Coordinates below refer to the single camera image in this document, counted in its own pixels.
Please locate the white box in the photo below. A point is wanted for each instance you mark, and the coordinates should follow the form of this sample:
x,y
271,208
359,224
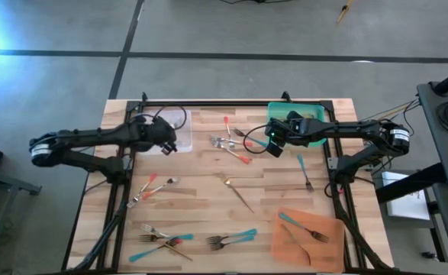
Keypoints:
x,y
403,198

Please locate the teal plastic bin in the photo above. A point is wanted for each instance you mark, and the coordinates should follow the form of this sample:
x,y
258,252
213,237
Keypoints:
x,y
277,109

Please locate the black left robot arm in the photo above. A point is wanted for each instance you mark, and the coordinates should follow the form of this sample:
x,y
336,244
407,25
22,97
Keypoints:
x,y
94,133

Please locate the gold fork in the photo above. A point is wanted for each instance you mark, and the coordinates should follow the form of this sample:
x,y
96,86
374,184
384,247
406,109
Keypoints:
x,y
239,193
183,255
308,115

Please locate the black stand beam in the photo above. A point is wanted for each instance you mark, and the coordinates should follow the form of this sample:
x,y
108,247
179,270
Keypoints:
x,y
410,184

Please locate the silver mounting bracket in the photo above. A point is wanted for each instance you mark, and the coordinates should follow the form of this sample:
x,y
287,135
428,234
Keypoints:
x,y
332,163

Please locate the grey cart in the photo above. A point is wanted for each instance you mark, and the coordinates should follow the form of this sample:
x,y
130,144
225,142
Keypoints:
x,y
433,133

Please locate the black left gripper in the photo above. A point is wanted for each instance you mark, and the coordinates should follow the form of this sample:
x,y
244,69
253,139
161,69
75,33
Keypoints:
x,y
151,133

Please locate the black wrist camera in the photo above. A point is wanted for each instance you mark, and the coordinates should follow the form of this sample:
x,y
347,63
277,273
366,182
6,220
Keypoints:
x,y
169,147
275,149

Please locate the black aluminium table frame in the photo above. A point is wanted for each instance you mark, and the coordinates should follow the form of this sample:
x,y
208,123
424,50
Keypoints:
x,y
208,103

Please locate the small black floor object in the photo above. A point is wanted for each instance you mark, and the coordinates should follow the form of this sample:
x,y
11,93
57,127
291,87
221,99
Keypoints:
x,y
429,256

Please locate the clear plastic bin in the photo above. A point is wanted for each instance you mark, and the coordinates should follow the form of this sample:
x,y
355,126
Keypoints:
x,y
183,137

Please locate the grey side table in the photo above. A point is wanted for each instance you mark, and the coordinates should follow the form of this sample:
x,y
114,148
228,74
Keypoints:
x,y
10,183

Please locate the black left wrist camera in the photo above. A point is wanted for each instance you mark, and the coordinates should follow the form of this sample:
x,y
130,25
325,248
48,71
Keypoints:
x,y
169,147

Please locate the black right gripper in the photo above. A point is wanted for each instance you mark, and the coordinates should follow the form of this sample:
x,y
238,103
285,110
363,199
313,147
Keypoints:
x,y
292,130

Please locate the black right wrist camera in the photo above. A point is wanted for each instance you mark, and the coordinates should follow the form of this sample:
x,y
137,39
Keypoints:
x,y
275,149

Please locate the orange plastic bin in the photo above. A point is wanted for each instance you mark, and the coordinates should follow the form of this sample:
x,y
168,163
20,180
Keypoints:
x,y
323,259

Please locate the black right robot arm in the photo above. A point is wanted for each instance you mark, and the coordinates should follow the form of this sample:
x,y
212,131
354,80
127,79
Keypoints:
x,y
345,129

